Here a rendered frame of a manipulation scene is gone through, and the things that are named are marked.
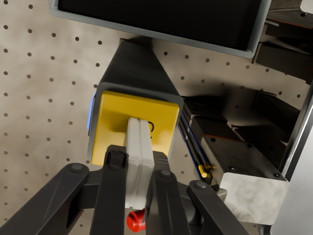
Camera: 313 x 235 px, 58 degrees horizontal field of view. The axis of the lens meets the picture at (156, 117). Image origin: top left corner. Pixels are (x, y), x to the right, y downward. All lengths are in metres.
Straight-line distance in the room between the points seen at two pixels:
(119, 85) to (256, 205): 0.26
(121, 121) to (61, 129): 0.52
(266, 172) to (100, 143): 0.25
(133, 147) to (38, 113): 0.58
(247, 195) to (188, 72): 0.37
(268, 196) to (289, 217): 0.13
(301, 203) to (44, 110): 0.56
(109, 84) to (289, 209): 0.38
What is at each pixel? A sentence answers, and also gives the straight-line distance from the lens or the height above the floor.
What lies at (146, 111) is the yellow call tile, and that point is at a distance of 0.21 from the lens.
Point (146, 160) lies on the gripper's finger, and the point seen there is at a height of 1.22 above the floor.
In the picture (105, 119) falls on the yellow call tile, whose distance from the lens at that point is 0.22.
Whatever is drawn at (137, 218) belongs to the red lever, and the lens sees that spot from 0.29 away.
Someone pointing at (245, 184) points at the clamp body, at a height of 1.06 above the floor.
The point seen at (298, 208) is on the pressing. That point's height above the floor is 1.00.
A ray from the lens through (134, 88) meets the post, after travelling 0.22.
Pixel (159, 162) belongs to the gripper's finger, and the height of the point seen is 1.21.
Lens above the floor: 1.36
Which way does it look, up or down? 70 degrees down
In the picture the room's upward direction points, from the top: 167 degrees clockwise
